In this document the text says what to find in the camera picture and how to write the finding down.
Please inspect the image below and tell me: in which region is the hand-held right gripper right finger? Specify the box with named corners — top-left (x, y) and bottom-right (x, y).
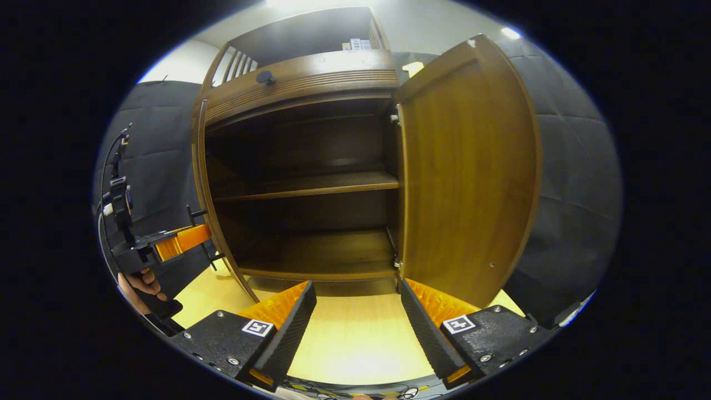
top-left (400, 279), bottom-right (556, 389)

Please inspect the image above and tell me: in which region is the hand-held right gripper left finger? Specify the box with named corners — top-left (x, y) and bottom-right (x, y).
top-left (169, 281), bottom-right (317, 392)

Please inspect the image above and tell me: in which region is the wooden cabinet shelf board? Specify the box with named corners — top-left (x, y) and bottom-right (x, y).
top-left (214, 171), bottom-right (399, 202)

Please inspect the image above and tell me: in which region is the black backdrop cloth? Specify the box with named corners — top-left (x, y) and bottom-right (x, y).
top-left (92, 33), bottom-right (623, 328)

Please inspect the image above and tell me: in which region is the wooden drawer with black knob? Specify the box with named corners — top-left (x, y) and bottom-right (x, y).
top-left (203, 49), bottom-right (400, 127)

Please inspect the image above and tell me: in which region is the large ceiling light panel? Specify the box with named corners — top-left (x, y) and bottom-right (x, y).
top-left (267, 0), bottom-right (356, 9)

